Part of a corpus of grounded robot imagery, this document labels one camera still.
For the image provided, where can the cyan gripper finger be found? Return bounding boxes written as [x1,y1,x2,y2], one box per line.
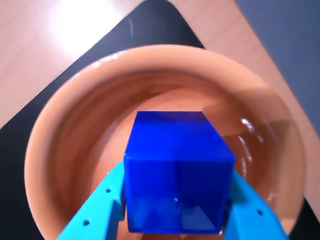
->
[219,170,292,240]
[56,159,127,240]

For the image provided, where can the blue cube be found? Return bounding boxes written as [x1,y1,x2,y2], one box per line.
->
[123,110,236,235]

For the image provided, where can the orange ceramic bowl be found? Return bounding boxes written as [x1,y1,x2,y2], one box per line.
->
[24,44,306,240]

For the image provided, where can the black table mat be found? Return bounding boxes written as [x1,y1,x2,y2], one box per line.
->
[0,0,320,240]

